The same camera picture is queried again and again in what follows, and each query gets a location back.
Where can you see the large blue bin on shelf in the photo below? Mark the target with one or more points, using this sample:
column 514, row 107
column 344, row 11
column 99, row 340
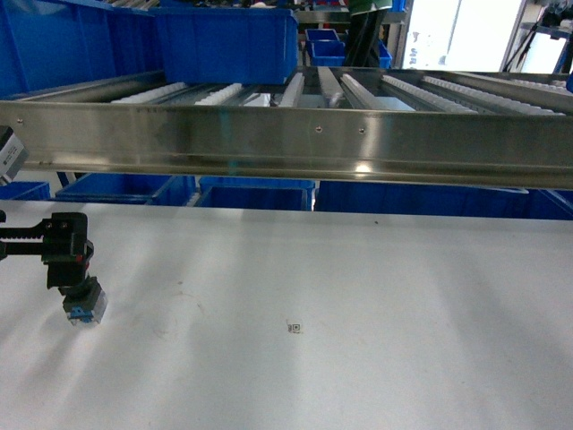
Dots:
column 227, row 45

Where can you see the blue bin under shelf right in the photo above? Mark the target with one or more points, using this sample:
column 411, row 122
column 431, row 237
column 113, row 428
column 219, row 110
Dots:
column 443, row 200

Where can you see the blue bin upper left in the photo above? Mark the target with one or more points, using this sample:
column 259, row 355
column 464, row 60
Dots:
column 47, row 44

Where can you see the person in green shirt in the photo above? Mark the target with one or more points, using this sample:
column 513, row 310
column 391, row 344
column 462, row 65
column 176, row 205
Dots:
column 362, row 45

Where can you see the blue bin under shelf middle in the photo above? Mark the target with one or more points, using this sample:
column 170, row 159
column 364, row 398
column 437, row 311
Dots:
column 255, row 193

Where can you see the blue bin under shelf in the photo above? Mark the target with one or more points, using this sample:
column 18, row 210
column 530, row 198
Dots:
column 135, row 189
column 255, row 193
column 443, row 200

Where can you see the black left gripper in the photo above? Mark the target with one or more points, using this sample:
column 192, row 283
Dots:
column 61, row 242

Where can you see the red mushroom push button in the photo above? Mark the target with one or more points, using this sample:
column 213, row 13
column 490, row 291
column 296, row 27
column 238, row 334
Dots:
column 86, row 302

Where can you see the blue bin under shelf left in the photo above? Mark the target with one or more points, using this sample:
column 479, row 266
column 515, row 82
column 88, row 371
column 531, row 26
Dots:
column 135, row 189

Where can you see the stainless steel roller shelf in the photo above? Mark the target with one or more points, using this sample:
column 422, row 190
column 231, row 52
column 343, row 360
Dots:
column 373, row 125

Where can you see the small QR code sticker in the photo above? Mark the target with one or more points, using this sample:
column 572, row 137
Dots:
column 294, row 327

